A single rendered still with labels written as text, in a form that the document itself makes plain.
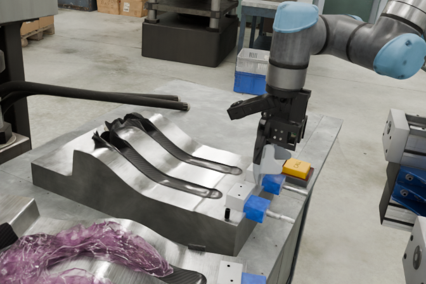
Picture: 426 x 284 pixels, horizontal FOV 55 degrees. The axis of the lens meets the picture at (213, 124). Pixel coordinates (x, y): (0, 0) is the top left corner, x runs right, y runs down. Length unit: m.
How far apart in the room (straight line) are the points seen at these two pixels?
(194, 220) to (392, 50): 0.45
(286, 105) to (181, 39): 4.05
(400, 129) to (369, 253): 1.31
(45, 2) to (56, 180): 0.68
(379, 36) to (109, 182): 0.57
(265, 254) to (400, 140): 0.43
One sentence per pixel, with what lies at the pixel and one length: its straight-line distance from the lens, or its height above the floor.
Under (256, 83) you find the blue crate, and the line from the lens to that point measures 4.02.
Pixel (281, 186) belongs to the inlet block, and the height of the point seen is 0.90.
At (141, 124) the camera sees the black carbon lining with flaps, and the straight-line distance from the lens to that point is 1.02.
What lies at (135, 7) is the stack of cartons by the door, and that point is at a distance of 7.43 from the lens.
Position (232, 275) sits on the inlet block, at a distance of 0.68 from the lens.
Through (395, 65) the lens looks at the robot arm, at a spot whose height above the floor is 1.20.
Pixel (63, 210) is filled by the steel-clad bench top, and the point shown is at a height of 0.80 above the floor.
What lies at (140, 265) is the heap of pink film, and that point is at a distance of 0.68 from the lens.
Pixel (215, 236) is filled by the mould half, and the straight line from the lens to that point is 0.80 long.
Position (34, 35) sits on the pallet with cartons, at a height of 0.07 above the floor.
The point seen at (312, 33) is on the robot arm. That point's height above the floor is 1.22.
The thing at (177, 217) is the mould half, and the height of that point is 0.86.
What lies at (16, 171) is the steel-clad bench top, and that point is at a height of 0.80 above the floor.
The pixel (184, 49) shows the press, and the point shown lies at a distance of 4.83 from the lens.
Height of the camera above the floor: 1.35
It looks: 24 degrees down
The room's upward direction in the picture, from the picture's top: 6 degrees clockwise
